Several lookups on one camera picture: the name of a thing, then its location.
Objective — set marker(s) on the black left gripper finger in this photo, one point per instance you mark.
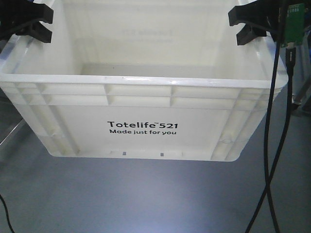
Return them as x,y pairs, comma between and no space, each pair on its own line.
41,12
37,31

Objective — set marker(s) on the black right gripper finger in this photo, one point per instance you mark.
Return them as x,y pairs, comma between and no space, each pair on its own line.
249,33
252,14

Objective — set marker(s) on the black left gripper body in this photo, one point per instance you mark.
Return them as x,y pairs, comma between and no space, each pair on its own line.
13,14

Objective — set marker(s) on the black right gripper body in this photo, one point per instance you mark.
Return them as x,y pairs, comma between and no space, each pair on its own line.
269,12

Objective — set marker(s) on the white plastic tote crate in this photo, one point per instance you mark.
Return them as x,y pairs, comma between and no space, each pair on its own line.
147,79

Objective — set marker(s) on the green right circuit board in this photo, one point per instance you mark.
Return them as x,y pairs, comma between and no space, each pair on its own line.
294,25

